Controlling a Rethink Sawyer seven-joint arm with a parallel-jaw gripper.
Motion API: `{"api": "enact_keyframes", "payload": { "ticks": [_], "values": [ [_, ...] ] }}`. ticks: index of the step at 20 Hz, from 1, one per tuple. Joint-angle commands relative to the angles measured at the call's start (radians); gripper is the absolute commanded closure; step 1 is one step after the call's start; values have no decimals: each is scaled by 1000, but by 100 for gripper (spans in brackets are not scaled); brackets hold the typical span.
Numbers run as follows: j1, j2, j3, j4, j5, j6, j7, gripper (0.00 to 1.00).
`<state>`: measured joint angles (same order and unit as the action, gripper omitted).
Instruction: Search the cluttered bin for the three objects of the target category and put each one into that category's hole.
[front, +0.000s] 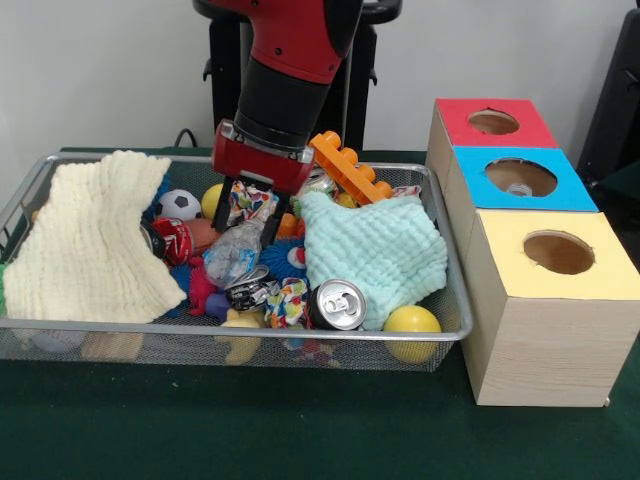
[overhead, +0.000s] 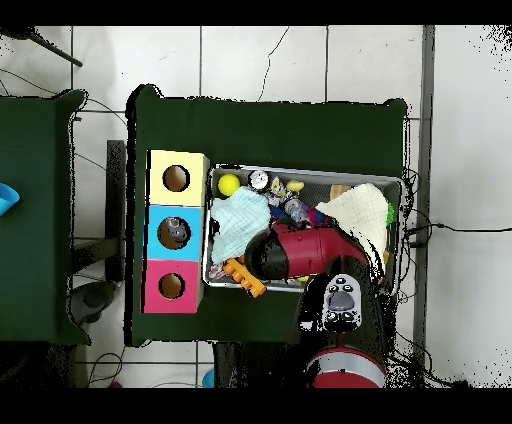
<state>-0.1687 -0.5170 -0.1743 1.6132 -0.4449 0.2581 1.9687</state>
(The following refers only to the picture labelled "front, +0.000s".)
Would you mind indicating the clear bottle with blue label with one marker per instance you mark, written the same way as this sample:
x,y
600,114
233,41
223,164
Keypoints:
x,y
520,189

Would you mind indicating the orange toy building block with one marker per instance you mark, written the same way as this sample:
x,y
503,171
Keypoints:
x,y
350,170

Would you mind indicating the dark green table cloth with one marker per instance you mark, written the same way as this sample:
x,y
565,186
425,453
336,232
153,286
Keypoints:
x,y
300,430
625,190

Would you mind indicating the clear plastic bottle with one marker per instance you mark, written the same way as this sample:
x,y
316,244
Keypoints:
x,y
232,255

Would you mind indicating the mint green cloth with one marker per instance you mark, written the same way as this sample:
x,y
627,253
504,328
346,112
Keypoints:
x,y
380,250

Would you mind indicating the silver drink can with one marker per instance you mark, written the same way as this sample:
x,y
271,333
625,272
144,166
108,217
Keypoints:
x,y
337,304

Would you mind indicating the small soccer ball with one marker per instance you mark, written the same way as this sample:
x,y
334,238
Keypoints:
x,y
177,205

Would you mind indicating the yellow ball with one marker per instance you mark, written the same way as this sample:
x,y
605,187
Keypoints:
x,y
211,202
412,320

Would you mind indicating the cream cloth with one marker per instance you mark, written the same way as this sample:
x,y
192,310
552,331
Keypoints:
x,y
90,240

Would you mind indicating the shallow mesh bin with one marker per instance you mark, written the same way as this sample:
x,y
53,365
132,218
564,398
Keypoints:
x,y
150,331

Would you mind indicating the blue spiky ball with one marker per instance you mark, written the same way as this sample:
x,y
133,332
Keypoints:
x,y
282,257

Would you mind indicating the crushed red can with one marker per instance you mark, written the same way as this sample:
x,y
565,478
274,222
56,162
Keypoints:
x,y
175,240

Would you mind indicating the wooden box with three holes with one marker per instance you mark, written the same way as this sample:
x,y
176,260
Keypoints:
x,y
550,350

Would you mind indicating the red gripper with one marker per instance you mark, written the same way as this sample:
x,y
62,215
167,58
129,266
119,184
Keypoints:
x,y
260,165

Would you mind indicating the brown toy football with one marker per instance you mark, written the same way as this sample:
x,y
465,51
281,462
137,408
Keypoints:
x,y
202,235

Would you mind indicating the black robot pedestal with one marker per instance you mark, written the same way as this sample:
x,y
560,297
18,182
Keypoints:
x,y
225,75

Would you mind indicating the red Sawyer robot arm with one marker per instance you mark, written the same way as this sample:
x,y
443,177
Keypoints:
x,y
290,75

